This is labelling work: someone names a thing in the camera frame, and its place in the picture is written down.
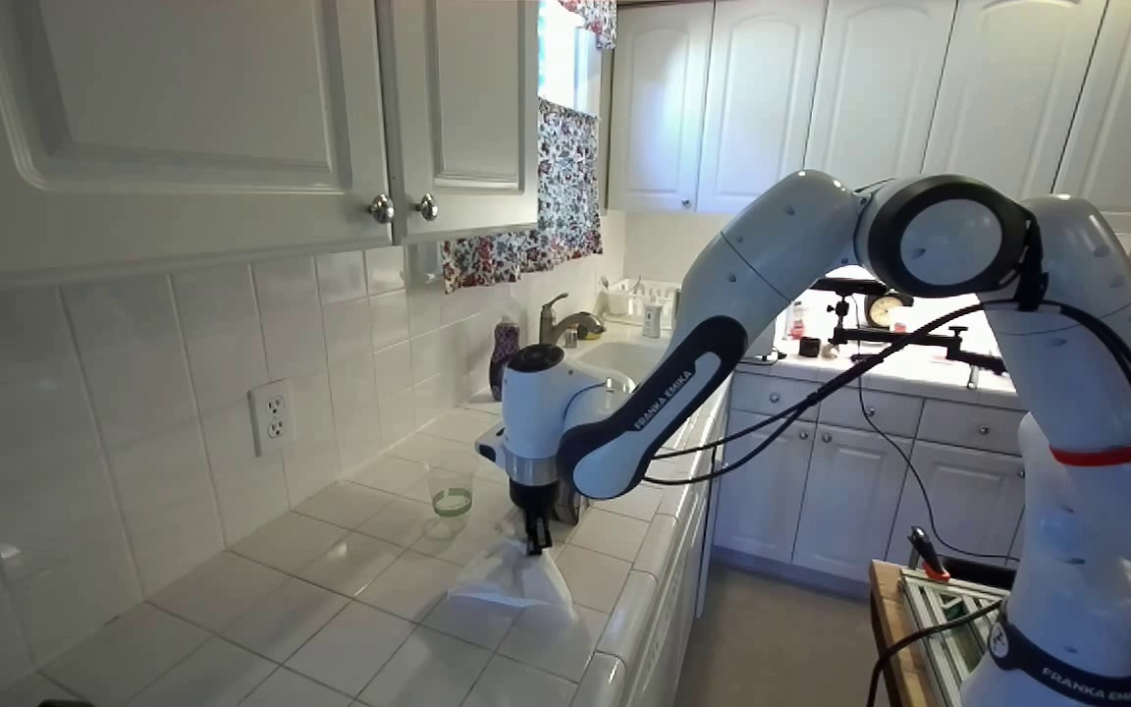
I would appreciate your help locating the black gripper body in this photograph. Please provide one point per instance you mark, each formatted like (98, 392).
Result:
(530, 500)

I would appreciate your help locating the white tissue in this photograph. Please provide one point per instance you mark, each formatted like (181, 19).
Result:
(513, 586)

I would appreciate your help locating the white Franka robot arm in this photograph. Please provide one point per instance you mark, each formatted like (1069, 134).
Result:
(1088, 565)

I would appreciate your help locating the white counter base cabinet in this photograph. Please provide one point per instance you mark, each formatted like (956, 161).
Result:
(686, 616)

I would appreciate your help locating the dark soap bottle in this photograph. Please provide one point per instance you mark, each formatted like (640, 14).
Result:
(505, 357)

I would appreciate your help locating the metal kitchen faucet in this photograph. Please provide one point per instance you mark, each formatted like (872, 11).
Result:
(565, 319)

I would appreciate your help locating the white back base cabinets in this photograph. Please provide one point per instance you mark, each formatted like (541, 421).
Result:
(843, 497)

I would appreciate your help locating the round metal cabinet knob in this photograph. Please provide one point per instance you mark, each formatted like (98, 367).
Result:
(382, 208)
(425, 208)

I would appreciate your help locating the patterned window curtain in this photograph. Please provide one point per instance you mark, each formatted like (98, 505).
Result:
(569, 184)

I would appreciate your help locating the white upper cabinet door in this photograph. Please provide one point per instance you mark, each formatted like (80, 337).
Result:
(462, 106)
(158, 92)

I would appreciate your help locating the black horizontal boom bar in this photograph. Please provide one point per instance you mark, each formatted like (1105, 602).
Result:
(906, 339)

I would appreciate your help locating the white wall outlet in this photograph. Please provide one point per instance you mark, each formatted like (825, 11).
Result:
(271, 420)

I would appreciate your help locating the white upper wall cabinet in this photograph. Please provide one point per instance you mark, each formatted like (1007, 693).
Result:
(133, 256)

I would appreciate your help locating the white back wall cabinets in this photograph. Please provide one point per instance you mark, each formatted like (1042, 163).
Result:
(881, 79)

